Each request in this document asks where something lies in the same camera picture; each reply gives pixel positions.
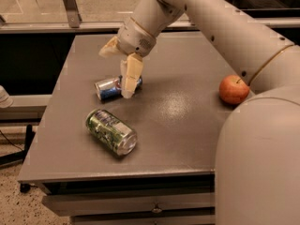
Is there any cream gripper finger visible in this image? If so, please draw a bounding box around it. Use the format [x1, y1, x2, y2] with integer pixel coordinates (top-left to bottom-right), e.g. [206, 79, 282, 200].
[120, 53, 143, 98]
[98, 36, 123, 58]

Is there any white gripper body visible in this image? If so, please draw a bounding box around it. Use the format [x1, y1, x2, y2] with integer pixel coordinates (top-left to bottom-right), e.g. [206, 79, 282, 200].
[117, 17, 157, 57]

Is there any blue silver redbull can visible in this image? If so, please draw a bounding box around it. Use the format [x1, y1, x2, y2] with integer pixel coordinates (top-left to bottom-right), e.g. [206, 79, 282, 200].
[95, 75, 134, 100]

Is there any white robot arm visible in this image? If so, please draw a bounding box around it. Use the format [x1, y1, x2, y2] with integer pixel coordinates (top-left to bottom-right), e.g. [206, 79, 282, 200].
[99, 0, 300, 225]

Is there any green soda can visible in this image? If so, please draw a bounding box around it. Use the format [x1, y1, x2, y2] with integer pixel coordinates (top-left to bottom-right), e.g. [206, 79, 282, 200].
[85, 109, 138, 157]

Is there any red apple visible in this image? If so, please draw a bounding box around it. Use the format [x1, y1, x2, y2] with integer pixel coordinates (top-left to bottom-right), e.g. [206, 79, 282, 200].
[218, 75, 249, 105]

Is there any white object at left edge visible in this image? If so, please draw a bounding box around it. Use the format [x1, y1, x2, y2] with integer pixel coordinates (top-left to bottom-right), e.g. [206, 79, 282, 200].
[0, 85, 13, 108]

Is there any black stand base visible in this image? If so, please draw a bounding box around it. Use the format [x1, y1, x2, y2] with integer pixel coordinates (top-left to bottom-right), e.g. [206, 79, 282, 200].
[0, 125, 36, 166]

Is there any left metal railing post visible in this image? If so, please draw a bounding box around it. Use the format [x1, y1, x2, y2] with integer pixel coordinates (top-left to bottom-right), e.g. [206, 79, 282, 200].
[63, 0, 82, 28]

